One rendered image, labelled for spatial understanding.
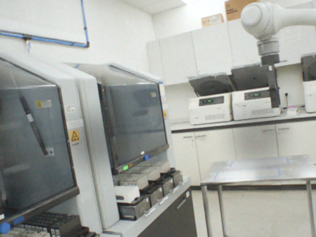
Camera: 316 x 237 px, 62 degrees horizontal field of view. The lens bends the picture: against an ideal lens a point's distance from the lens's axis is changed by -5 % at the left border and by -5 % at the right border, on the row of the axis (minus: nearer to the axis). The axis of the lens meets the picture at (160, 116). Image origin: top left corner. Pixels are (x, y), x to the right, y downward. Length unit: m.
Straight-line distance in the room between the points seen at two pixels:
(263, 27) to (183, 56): 3.01
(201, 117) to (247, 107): 0.60
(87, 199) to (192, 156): 2.65
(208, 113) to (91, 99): 2.46
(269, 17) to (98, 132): 0.85
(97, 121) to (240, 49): 2.78
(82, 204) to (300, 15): 1.08
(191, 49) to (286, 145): 1.78
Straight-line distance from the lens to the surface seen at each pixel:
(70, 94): 1.18
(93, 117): 1.26
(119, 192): 1.42
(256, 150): 3.50
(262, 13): 1.00
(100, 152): 1.29
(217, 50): 3.83
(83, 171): 1.20
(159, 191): 1.56
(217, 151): 3.61
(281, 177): 1.48
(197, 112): 3.61
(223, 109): 3.50
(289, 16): 1.04
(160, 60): 4.12
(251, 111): 3.45
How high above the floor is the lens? 1.28
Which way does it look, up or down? 3 degrees down
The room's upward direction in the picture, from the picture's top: 9 degrees counter-clockwise
